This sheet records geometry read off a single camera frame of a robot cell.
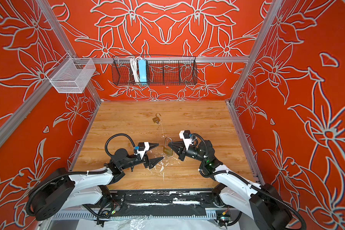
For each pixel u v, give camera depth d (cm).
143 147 62
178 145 67
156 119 107
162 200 74
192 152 65
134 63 88
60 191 42
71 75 92
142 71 90
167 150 73
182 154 64
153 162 67
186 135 63
